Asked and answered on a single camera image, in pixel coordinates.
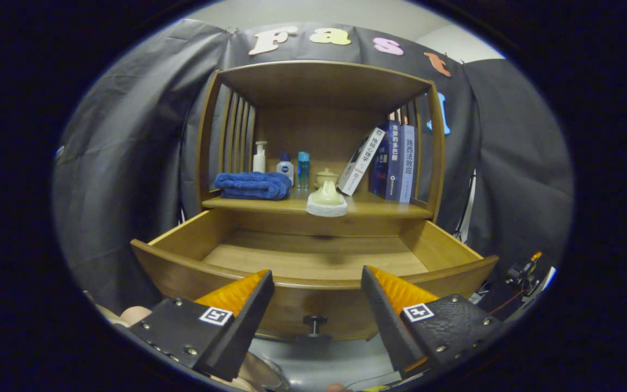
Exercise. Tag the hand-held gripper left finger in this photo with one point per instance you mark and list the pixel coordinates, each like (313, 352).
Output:
(245, 326)

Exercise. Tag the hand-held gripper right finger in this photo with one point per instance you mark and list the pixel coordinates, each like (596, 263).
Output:
(392, 326)

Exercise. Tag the wooden drawer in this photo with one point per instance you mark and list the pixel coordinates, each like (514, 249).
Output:
(313, 256)

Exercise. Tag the cream scrub brush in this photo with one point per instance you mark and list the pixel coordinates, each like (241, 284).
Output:
(327, 198)

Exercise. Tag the wooden countertop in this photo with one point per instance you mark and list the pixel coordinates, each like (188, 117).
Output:
(379, 207)

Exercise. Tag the wooden cabinet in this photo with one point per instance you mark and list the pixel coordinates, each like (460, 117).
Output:
(319, 84)

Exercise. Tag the person's knee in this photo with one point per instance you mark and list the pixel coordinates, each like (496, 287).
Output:
(136, 314)
(262, 373)

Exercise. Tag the black light stand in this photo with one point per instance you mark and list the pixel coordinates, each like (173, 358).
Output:
(459, 231)

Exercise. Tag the black and orange device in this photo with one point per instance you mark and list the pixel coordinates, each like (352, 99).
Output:
(520, 269)

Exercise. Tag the blue folded towel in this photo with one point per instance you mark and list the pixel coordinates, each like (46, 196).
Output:
(253, 185)

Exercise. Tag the dark blue book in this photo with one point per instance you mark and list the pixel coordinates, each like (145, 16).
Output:
(387, 163)

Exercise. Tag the beige lidded teacup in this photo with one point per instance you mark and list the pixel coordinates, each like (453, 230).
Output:
(326, 177)

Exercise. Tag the white bottle blue cap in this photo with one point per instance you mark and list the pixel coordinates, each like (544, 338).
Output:
(285, 167)

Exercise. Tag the pale lavender book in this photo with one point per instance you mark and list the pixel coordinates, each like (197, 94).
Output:
(407, 163)

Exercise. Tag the white pump bottle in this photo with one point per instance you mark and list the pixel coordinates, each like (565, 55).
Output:
(259, 162)

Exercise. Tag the clear blue bottle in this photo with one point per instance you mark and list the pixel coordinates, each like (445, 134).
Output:
(303, 169)

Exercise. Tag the white book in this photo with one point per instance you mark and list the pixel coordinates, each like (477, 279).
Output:
(361, 160)

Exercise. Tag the black backdrop cloth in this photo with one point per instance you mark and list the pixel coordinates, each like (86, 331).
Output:
(128, 163)

